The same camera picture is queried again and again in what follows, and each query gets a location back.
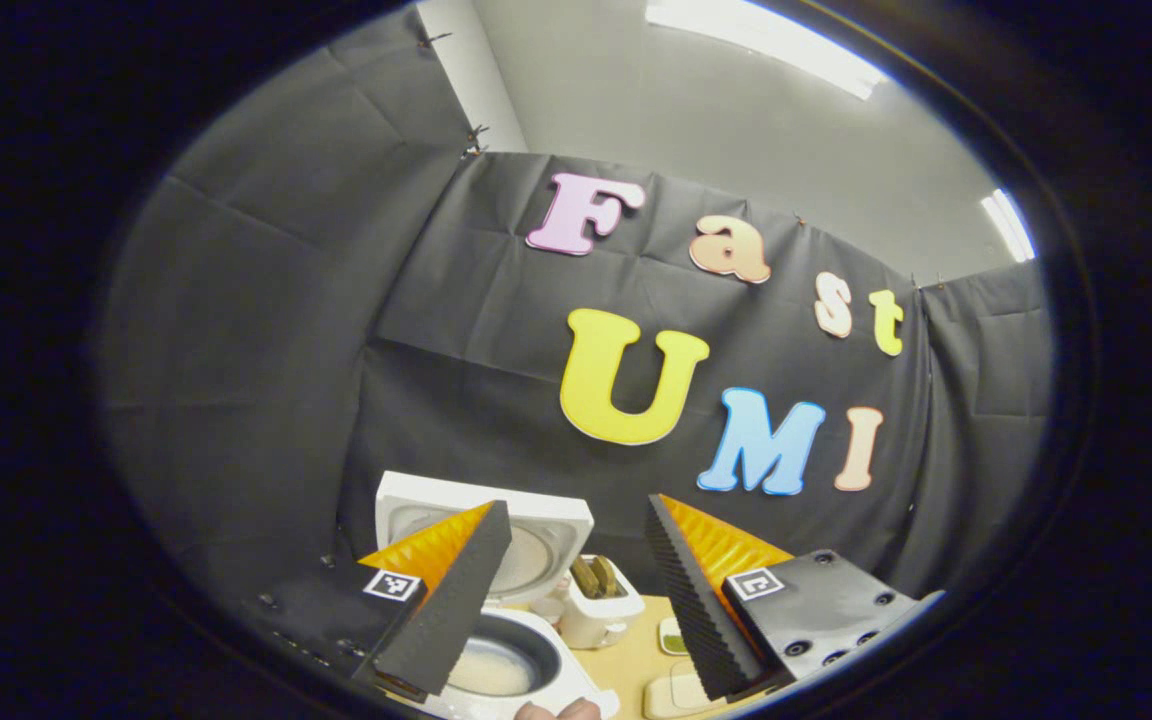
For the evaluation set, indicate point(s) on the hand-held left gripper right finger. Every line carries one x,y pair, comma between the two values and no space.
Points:
701,610

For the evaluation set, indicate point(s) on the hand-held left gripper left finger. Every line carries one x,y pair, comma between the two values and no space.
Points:
451,610

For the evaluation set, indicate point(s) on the small white rice portion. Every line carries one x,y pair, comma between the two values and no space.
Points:
491,675

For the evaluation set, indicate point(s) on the white rice cooker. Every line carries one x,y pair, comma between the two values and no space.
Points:
546,540

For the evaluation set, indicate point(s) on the clear glass dish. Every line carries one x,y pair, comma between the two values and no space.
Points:
676,695

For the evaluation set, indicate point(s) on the brown toast slice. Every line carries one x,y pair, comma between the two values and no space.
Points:
584,578
606,575

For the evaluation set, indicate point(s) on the white toaster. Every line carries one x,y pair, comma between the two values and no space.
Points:
596,620

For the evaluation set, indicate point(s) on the black backdrop cloth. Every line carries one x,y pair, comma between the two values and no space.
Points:
436,330

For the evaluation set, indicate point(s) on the ceiling tube light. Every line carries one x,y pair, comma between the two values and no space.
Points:
1009,225

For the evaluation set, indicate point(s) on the large ceiling light panel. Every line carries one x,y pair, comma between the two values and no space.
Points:
766,45

